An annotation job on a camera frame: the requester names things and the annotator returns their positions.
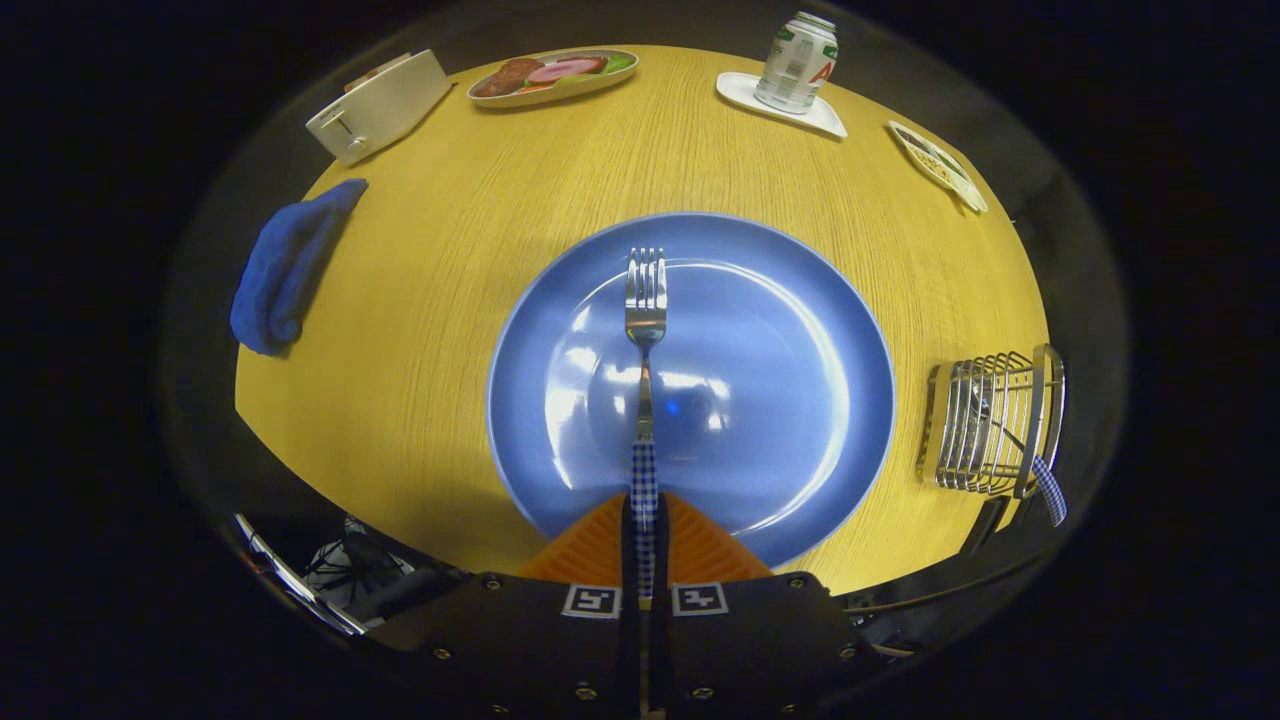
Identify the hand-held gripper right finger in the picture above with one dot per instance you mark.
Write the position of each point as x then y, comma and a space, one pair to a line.
665, 660

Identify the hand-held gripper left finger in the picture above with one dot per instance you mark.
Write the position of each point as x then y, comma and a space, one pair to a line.
627, 660

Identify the blue round plate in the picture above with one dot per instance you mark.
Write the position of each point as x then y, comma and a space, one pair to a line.
780, 380

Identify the blue towel cloth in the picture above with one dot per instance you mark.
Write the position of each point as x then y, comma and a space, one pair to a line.
285, 270

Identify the white divided condiment dish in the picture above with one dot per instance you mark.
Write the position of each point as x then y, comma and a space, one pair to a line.
940, 165

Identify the white oval food plate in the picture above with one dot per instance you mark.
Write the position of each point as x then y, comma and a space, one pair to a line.
560, 92

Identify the white coaster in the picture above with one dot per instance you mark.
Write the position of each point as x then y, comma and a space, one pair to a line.
740, 90

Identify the pink ham slice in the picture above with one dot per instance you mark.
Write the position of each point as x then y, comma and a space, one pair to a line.
565, 70

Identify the brown meat patty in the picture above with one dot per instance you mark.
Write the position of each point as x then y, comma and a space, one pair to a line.
505, 78

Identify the green lettuce leaf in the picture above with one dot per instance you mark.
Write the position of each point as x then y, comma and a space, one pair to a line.
620, 63

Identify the white toaster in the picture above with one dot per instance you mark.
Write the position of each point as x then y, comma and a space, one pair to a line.
385, 105

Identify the silver green drink can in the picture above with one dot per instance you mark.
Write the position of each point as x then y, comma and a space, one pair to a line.
797, 65

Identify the black table bracket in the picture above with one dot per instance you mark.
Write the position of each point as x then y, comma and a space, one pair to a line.
985, 525

